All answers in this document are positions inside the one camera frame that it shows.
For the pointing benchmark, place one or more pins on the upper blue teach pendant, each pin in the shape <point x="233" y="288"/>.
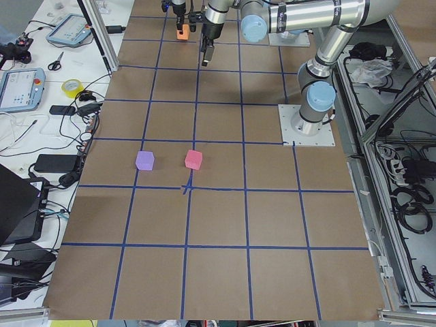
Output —
<point x="72" y="31"/>

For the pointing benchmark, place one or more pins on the pink foam cube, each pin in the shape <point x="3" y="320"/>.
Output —
<point x="193" y="159"/>

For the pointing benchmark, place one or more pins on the blue teach pendant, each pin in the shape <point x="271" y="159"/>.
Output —
<point x="72" y="31"/>
<point x="21" y="89"/>

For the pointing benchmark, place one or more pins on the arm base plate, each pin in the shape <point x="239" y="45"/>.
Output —
<point x="293" y="38"/>
<point x="295" y="131"/>

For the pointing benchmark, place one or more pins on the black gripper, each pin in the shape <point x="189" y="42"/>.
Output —
<point x="211" y="30"/>
<point x="178" y="9"/>

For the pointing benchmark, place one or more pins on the purple foam cube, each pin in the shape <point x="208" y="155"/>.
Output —
<point x="145" y="160"/>

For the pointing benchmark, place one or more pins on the black laptop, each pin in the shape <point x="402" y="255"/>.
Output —
<point x="22" y="203"/>

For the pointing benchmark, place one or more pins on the black handled scissors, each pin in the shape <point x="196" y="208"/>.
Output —
<point x="56" y="64"/>

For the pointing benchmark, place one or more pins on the orange foam cube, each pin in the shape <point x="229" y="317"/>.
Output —
<point x="183" y="34"/>

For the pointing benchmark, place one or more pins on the yellow tape roll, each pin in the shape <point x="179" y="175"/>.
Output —
<point x="72" y="88"/>

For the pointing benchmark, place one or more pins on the lower blue teach pendant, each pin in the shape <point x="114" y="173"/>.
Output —
<point x="21" y="89"/>

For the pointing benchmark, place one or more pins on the black power strip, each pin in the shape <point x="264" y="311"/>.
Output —
<point x="86" y="139"/>

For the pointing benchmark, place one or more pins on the brown paper table mat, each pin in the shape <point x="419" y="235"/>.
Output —
<point x="261" y="231"/>

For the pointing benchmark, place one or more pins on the crumpled white cloth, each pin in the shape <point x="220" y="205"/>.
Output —
<point x="373" y="73"/>

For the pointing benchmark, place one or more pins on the black power adapter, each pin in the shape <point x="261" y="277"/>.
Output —
<point x="55" y="163"/>

